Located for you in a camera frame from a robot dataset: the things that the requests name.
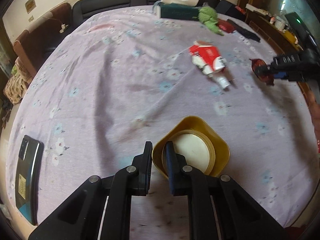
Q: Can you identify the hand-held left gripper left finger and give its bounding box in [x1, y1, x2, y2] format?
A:
[28, 141, 153, 240]

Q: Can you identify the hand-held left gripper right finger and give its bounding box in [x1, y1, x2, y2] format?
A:
[165, 141, 284, 240]

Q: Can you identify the shiny red wrapper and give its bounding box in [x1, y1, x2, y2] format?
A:
[250, 58, 275, 85]

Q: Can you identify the yellow plastic bowl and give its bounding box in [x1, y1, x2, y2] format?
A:
[152, 116, 230, 180]

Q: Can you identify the person's right forearm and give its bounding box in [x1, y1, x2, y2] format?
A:
[306, 81, 320, 155]

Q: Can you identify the black toy pistol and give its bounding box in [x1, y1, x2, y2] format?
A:
[226, 19, 261, 42]

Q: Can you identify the small white bottle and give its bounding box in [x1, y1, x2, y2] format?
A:
[211, 72, 232, 90]

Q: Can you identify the red pouch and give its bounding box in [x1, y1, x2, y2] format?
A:
[217, 19, 237, 34]

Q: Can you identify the crumpled red white carton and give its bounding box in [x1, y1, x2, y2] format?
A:
[189, 40, 227, 77]

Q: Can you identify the black box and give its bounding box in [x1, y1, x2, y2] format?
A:
[215, 0, 244, 22]

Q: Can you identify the green cloth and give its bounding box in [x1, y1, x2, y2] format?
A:
[198, 5, 225, 36]

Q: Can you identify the purple floral tablecloth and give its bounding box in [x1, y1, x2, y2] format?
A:
[5, 4, 320, 240]

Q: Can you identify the dark green tissue box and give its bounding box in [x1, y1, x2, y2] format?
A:
[153, 0, 200, 19]

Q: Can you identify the black smartphone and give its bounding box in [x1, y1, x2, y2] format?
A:
[15, 135, 45, 226]

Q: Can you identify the patterned brown cloth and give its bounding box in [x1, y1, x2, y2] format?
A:
[3, 64, 28, 104]

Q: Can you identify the brown armchair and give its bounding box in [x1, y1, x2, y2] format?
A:
[13, 3, 73, 85]

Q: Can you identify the black sofa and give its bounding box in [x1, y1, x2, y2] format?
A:
[71, 0, 218, 22]

